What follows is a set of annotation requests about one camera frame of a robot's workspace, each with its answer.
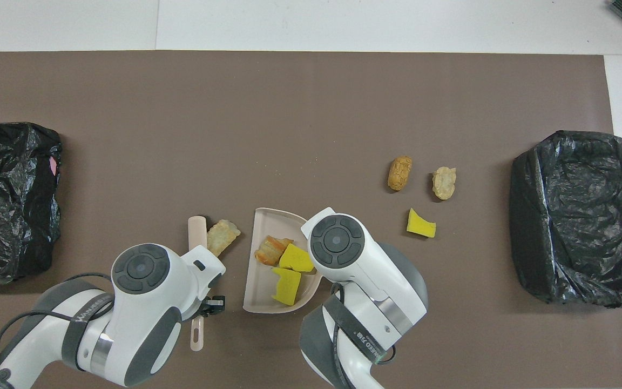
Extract beige plastic dustpan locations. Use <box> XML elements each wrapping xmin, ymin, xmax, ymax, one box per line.
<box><xmin>243</xmin><ymin>207</ymin><xmax>323</xmax><ymax>314</ymax></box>

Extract pale bread crust chunk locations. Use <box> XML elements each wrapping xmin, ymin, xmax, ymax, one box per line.
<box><xmin>207</xmin><ymin>219</ymin><xmax>241</xmax><ymax>257</ymax></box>

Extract yellow notched sponge piece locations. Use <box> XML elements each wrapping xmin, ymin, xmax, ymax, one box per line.
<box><xmin>272</xmin><ymin>267</ymin><xmax>302</xmax><ymax>306</ymax></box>

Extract orange striped bread piece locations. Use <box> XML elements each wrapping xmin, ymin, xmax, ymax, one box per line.
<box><xmin>255</xmin><ymin>235</ymin><xmax>294</xmax><ymax>267</ymax></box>

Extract beige brush black bristles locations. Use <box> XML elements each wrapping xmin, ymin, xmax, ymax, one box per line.
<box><xmin>188</xmin><ymin>216</ymin><xmax>209</xmax><ymax>352</ymax></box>

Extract yellow sponge chunk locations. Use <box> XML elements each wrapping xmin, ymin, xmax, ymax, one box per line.
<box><xmin>279</xmin><ymin>243</ymin><xmax>316</xmax><ymax>272</ymax></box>

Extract yellow sponge wedge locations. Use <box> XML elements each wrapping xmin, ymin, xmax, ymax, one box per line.
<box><xmin>407</xmin><ymin>208</ymin><xmax>436</xmax><ymax>239</ymax></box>

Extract brown croquette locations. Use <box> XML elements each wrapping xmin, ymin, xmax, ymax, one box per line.
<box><xmin>388</xmin><ymin>156</ymin><xmax>413</xmax><ymax>191</ymax></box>

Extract pale beige food chunk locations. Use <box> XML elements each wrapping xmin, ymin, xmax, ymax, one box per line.
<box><xmin>432</xmin><ymin>166</ymin><xmax>457</xmax><ymax>200</ymax></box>

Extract black bag-lined bin pink spot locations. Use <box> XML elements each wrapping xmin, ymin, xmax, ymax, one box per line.
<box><xmin>0</xmin><ymin>122</ymin><xmax>63</xmax><ymax>284</ymax></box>

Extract brown paper table mat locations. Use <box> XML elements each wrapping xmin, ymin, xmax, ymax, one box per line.
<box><xmin>0</xmin><ymin>51</ymin><xmax>622</xmax><ymax>389</ymax></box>

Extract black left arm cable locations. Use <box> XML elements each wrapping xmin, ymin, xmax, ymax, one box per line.
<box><xmin>0</xmin><ymin>273</ymin><xmax>113</xmax><ymax>373</ymax></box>

